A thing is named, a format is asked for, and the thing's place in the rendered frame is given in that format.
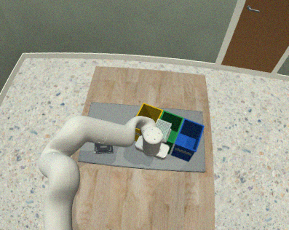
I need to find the green bin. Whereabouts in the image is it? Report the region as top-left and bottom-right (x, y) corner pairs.
(160, 111), (184, 154)

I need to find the yellow recycle bin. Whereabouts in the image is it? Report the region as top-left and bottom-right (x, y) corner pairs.
(135, 103), (163, 141)

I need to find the blue open-top bin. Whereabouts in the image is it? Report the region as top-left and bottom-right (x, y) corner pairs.
(171, 118), (205, 162)

